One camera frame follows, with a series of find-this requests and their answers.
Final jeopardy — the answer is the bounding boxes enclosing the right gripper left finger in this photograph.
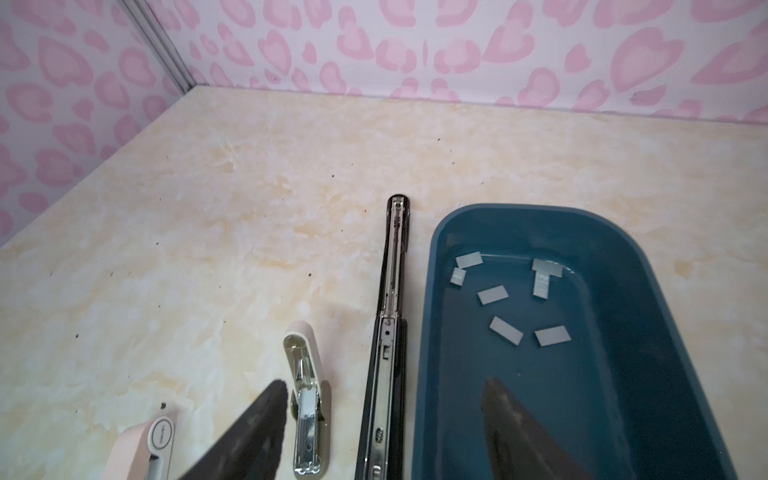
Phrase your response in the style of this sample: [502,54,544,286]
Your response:
[181,380,288,480]

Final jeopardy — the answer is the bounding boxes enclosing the staple strip six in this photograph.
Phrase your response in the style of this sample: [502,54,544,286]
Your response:
[532,259,563,278]

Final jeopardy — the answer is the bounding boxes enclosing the staple strip seven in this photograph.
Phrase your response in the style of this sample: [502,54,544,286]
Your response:
[532,271,550,300]

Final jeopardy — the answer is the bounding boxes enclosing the pink small stapler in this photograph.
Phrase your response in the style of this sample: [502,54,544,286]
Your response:
[102,404,178,480]

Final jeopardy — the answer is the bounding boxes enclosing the staple strip one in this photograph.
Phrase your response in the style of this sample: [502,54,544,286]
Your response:
[456,251,483,270]

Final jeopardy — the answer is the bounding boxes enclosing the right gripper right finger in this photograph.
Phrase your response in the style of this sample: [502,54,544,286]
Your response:
[481,378,591,479]

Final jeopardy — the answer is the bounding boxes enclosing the teal plastic tray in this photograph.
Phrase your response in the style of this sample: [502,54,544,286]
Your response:
[410,204,736,479]

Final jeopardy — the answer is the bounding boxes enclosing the staple strip five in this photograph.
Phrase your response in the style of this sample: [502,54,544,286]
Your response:
[534,325,572,347]

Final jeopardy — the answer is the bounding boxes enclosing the staple strip four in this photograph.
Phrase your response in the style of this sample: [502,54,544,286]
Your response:
[489,316,524,346]

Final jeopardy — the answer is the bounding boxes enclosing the staple strip three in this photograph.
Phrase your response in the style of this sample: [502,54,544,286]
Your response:
[477,285,509,305]

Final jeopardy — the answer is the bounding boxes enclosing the staple strip two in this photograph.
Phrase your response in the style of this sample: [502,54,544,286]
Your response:
[450,267,466,287]

